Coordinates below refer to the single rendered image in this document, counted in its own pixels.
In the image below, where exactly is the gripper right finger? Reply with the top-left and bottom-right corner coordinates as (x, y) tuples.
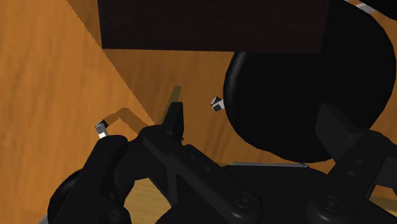
(305, 103), (397, 224)

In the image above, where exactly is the dark robot stand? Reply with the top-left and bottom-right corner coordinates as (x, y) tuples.
(97, 0), (330, 54)

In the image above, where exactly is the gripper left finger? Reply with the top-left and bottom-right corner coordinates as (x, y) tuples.
(125, 101), (262, 224)

